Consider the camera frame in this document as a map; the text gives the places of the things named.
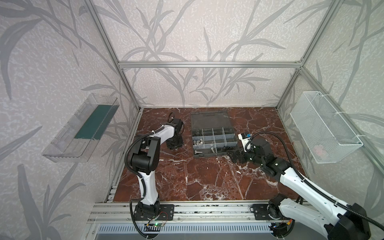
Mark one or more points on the silver screws inside organizer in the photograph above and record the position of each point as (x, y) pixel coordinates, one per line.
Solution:
(199, 143)

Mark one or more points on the aluminium front rail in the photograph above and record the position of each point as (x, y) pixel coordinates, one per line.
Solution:
(217, 212)

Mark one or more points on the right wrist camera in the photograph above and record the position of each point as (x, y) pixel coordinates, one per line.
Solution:
(245, 139)

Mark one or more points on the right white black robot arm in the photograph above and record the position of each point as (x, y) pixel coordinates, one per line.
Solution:
(353, 224)

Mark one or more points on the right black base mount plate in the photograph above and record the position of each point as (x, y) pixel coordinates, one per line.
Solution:
(267, 213)

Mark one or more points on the red object in basket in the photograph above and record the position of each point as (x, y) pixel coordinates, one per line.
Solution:
(320, 151)

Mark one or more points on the clear plastic wall bin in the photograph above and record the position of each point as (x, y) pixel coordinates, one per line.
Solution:
(78, 139)

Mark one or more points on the aluminium cage frame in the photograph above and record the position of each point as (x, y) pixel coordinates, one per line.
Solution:
(346, 52)

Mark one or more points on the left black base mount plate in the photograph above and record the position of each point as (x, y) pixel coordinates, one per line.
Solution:
(162, 212)

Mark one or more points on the grey plastic compartment organizer box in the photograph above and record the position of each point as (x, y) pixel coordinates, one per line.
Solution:
(218, 132)

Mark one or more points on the white wire mesh basket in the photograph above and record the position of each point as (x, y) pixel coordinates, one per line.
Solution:
(321, 124)

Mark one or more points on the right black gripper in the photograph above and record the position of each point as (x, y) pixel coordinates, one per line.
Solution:
(240, 155)

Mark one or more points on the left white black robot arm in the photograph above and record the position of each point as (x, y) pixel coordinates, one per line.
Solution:
(142, 159)

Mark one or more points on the green electronics board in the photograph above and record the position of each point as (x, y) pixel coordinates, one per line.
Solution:
(156, 227)

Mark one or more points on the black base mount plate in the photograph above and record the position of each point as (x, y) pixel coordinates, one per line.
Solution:
(162, 212)
(267, 213)

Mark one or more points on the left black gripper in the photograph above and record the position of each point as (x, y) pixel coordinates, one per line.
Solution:
(174, 142)

